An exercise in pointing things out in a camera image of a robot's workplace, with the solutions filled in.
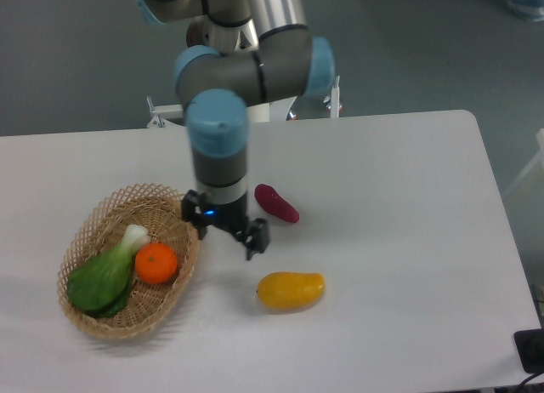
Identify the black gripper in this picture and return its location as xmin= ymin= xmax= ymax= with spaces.
xmin=181 ymin=190 xmax=270 ymax=260

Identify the orange mandarin fruit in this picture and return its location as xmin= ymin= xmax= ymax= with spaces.
xmin=134 ymin=242 xmax=179 ymax=284

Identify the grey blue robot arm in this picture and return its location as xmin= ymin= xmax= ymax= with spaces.
xmin=136 ymin=0 xmax=336 ymax=255

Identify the woven wicker basket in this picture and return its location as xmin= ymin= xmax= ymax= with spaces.
xmin=57 ymin=184 xmax=200 ymax=339

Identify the purple sweet potato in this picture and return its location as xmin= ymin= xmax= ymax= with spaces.
xmin=254 ymin=184 xmax=300 ymax=224

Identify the yellow mango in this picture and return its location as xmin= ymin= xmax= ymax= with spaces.
xmin=256 ymin=271 xmax=326 ymax=311

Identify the green bok choy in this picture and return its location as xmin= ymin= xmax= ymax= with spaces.
xmin=66 ymin=225 xmax=150 ymax=318

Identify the black device at edge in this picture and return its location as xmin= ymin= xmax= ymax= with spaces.
xmin=513 ymin=328 xmax=543 ymax=373

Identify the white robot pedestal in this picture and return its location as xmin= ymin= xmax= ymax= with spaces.
xmin=146 ymin=75 xmax=343 ymax=128

